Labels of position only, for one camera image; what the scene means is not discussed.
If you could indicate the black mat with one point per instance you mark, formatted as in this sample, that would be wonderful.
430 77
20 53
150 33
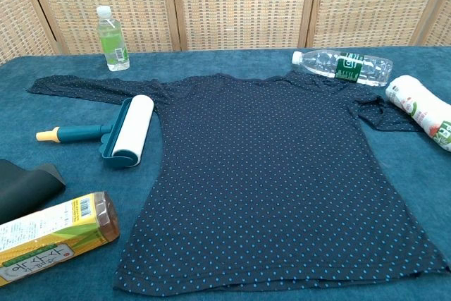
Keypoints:
24 184

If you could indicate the small bottle light green label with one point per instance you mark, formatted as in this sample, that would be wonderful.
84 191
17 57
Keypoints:
112 45

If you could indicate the white printed bottle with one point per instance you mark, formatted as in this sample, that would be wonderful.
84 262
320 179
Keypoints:
419 109

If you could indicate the navy polka dot shirt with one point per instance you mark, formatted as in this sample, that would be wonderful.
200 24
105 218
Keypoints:
267 174

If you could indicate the clear bottle dark green label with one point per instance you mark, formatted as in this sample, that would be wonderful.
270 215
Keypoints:
347 66

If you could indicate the woven rattan folding screen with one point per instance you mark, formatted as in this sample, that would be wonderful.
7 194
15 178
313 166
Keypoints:
225 5

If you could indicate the amber tea bottle yellow label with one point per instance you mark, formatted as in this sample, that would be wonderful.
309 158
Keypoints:
46 234

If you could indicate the teal tablecloth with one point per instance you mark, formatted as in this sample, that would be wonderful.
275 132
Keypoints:
88 273

